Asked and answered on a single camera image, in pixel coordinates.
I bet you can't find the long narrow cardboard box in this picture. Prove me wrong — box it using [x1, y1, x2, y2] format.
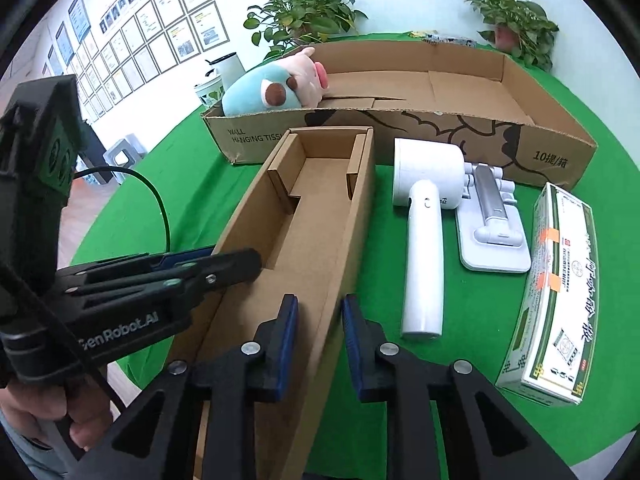
[168, 126, 374, 479]

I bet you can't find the white green medicine box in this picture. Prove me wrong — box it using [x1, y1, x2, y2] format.
[496, 183, 600, 406]

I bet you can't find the white folding phone stand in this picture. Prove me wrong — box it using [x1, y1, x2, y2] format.
[456, 162, 530, 274]

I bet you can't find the white hair dryer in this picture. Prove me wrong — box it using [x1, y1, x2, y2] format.
[392, 138, 465, 337]

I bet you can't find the pig plush toy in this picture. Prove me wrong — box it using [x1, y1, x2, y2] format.
[221, 47, 329, 116]

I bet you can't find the person's left hand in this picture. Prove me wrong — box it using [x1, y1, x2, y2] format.
[1, 377, 113, 451]

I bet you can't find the grey plastic stool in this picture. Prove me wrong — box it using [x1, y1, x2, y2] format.
[103, 134, 148, 169]

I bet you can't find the white green patterned cup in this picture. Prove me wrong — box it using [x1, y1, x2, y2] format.
[194, 72, 224, 108]

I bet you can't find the white kettle black lid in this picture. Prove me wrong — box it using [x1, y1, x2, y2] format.
[205, 52, 245, 90]

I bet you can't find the left potted green plant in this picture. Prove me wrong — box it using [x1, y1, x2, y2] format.
[243, 0, 369, 61]

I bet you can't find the potted green plant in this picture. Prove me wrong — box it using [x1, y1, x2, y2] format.
[464, 0, 560, 72]
[243, 0, 369, 61]

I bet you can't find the large shallow cardboard tray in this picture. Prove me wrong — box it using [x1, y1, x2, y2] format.
[202, 40, 597, 190]

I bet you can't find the right potted green plant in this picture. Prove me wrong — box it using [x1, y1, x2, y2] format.
[464, 0, 560, 72]

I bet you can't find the black cable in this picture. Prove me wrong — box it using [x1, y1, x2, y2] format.
[71, 164, 173, 256]

